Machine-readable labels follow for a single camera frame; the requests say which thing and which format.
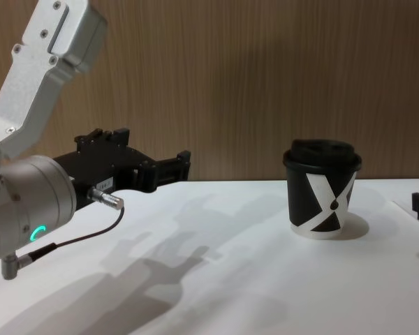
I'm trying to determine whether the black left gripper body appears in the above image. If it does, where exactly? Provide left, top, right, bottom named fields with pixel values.
left=52, top=145, right=156, bottom=212

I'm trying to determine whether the black and white paper cup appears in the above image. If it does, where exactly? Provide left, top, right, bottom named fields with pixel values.
left=286, top=163, right=359, bottom=241

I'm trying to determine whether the black plastic cup lid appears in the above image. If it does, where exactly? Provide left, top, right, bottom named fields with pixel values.
left=282, top=138, right=363, bottom=172

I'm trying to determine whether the white table cloth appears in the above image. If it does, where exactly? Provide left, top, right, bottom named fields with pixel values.
left=0, top=177, right=419, bottom=335

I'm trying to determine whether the thin dark gripper cable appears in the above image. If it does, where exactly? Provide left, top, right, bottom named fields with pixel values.
left=1, top=187, right=126, bottom=281

